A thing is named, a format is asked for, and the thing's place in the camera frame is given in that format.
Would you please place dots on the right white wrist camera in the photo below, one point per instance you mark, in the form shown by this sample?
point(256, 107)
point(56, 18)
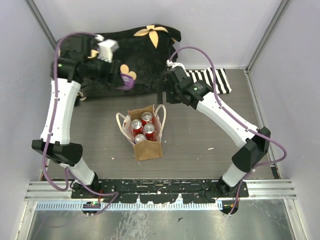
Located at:
point(170, 65)

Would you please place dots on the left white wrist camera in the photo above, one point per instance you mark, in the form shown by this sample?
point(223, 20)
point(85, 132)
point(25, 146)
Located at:
point(106, 49)

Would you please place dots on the purple soda can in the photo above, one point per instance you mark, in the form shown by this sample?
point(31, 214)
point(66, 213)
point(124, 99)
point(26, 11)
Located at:
point(139, 138)
point(128, 82)

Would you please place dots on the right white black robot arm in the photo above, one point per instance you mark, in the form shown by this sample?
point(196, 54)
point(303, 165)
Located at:
point(251, 141)

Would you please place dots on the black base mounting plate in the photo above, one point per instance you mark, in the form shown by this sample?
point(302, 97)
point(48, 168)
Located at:
point(160, 191)

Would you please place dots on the brown canvas bag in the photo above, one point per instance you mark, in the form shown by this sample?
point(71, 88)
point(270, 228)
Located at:
point(146, 149)

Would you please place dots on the red cola can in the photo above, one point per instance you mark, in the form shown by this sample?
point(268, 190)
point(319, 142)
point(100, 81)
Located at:
point(147, 118)
point(137, 127)
point(149, 131)

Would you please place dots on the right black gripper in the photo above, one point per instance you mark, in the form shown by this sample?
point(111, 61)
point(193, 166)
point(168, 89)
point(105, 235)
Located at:
point(163, 84)

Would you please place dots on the black white striped cloth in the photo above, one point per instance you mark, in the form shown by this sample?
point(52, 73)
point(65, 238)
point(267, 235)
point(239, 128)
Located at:
point(221, 81)

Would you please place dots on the white slotted cable duct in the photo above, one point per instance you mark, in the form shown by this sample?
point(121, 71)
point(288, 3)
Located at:
point(95, 206)

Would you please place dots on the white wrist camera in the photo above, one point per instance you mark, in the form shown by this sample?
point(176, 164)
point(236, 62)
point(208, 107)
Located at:
point(170, 65)
point(106, 49)

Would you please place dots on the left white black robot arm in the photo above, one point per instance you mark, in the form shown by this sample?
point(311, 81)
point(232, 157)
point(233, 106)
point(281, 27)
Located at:
point(76, 57)

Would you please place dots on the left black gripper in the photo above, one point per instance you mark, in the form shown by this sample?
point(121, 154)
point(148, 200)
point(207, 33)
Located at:
point(112, 79)

